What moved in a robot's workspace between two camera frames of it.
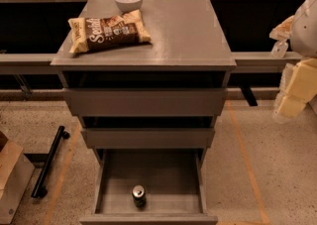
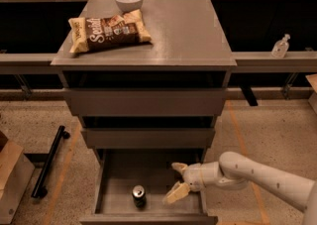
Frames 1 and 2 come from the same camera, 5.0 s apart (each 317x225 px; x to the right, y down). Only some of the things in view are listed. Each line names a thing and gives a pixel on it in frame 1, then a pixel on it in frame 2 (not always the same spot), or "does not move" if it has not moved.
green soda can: x=139 y=196 does not move
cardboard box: x=16 y=172 does not move
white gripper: x=305 y=31 to x=192 y=175
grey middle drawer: x=148 y=138 does not move
